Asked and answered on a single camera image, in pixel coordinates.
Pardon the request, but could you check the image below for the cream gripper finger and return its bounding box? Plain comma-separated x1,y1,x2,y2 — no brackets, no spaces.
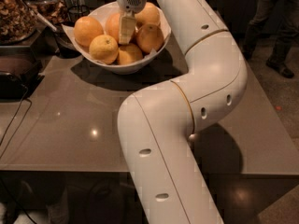
119,11,136,45

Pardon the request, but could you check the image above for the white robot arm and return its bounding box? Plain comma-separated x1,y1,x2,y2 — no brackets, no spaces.
117,0,248,224

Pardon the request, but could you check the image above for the white ceramic bowl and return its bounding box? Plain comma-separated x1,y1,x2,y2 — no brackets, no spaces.
63,2,171,75

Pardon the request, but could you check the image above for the orange centre back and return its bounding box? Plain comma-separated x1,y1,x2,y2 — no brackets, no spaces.
105,12,121,44

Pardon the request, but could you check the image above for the orange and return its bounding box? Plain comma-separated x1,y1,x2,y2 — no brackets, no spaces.
89,35,119,64
105,12,121,44
135,23,164,53
73,16,104,47
117,43,143,65
135,2,160,27

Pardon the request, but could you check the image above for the orange top right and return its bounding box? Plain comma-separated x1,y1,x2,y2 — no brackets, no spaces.
135,2,160,27

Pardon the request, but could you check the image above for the orange front centre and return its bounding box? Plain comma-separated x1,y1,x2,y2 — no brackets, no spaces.
117,43,143,65

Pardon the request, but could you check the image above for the orange front left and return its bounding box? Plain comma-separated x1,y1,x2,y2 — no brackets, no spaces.
89,35,119,64

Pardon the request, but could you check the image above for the orange far left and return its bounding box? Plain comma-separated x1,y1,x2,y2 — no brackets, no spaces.
73,16,104,47

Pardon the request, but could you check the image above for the large glass snack jar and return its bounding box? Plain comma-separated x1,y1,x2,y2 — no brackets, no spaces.
0,0,36,45

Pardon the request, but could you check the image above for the black appliance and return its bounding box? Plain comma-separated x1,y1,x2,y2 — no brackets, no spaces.
0,47,43,100

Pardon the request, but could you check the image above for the person standing in background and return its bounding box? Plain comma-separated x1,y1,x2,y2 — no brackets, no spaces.
241,0,299,79

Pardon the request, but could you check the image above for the white scoop handle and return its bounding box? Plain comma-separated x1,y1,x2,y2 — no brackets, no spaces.
21,0,59,33

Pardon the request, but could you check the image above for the black power cable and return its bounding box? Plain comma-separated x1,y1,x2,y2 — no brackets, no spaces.
0,84,33,159

